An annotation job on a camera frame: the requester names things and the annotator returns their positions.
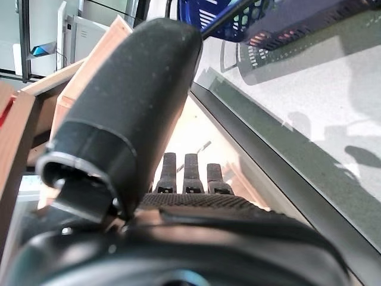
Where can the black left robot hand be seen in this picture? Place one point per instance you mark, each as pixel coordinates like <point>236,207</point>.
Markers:
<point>134,89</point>

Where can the blue plastic shopping basket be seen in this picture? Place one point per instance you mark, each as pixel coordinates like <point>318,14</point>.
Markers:
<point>190,15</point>

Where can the wooden slatted crate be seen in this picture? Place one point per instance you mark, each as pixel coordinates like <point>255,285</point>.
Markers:
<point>196,128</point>

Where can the black tripod pole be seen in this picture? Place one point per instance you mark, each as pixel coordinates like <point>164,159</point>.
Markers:
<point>26,44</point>

